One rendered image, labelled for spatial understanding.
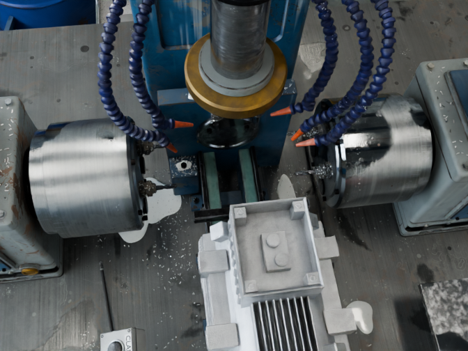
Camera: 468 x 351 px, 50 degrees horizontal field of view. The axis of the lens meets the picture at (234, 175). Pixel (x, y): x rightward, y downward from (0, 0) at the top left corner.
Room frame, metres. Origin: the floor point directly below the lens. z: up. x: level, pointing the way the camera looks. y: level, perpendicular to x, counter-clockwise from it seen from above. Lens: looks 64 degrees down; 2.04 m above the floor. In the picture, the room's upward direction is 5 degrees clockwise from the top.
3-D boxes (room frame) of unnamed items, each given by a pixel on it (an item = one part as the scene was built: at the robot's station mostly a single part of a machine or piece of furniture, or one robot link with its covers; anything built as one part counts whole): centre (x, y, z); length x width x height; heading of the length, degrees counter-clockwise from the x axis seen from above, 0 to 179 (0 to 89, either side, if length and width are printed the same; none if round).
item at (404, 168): (0.58, -0.32, 1.04); 0.41 x 0.25 x 0.25; 102
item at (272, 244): (0.20, -0.06, 1.41); 0.12 x 0.11 x 0.07; 12
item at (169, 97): (0.66, 0.04, 0.97); 0.30 x 0.11 x 0.34; 102
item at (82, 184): (0.44, 0.35, 1.04); 0.37 x 0.25 x 0.25; 102
